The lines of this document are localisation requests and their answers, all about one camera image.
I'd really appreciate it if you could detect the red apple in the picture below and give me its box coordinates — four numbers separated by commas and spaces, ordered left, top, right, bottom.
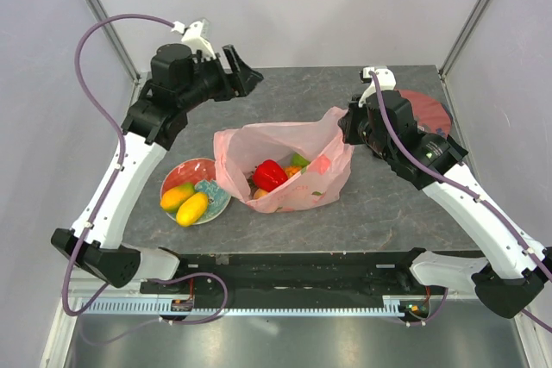
252, 159, 288, 192

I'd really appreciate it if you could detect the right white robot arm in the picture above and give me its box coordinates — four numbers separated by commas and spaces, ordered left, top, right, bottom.
338, 90, 551, 319

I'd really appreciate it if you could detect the yellow mango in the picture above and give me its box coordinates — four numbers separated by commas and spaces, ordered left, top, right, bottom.
175, 192, 210, 227

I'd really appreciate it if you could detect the green apple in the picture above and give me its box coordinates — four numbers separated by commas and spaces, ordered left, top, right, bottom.
291, 153, 310, 168

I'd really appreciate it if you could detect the peach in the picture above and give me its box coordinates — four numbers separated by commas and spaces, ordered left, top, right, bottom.
254, 189, 269, 200

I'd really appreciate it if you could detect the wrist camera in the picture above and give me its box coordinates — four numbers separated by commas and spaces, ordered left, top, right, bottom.
358, 65, 396, 108
171, 18, 216, 60

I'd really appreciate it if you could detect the red printed t-shirt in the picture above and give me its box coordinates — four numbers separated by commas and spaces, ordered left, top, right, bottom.
398, 90, 453, 138

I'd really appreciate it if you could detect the aluminium frame post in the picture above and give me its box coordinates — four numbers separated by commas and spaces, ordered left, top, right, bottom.
438, 0, 492, 82
85, 0, 141, 83

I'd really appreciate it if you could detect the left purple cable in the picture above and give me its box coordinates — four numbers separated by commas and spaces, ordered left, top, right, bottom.
61, 13, 229, 346

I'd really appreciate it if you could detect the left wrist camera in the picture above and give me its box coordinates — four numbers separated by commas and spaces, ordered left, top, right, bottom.
171, 18, 216, 60

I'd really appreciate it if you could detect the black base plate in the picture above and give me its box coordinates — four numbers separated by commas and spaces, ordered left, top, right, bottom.
140, 252, 444, 308

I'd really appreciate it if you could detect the pink plastic bag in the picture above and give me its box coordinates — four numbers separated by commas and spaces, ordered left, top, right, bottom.
213, 107, 354, 214

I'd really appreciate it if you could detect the orange green mango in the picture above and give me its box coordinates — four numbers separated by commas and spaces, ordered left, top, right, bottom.
160, 183, 195, 212

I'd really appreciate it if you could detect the black cloth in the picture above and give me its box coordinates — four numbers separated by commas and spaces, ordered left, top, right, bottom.
370, 133, 468, 190

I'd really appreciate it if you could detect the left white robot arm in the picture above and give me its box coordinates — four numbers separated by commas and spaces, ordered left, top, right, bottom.
51, 44, 263, 293

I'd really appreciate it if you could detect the pineapple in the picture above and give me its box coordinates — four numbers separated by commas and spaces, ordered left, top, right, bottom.
245, 163, 305, 190

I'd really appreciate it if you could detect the purple cable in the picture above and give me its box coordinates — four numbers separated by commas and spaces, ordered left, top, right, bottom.
61, 13, 229, 346
370, 72, 552, 334

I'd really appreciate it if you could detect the slotted cable duct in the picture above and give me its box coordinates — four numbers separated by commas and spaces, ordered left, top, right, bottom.
86, 296, 405, 317

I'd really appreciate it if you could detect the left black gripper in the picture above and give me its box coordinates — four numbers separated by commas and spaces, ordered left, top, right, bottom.
178, 45, 263, 112

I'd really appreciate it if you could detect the left aluminium frame post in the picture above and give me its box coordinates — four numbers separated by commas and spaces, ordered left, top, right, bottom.
85, 0, 141, 83

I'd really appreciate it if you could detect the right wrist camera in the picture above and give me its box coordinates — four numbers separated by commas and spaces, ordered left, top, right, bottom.
358, 65, 396, 108

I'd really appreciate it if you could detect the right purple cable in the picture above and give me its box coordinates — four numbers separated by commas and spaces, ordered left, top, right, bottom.
370, 72, 552, 334

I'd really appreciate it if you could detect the right aluminium frame post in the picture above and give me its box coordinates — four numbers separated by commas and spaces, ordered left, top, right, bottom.
438, 0, 492, 82

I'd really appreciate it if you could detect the white fruit plate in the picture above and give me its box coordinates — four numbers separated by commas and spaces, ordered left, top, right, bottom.
160, 158, 231, 226

